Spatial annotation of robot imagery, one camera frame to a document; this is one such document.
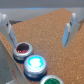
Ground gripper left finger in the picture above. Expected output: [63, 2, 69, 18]
[0, 12, 18, 48]

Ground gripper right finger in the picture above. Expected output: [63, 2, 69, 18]
[62, 12, 84, 48]

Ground red button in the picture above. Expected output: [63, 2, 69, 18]
[12, 41, 34, 61]

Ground blue button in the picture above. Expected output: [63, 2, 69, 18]
[23, 54, 48, 80]

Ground green button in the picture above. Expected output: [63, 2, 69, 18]
[39, 75, 66, 84]

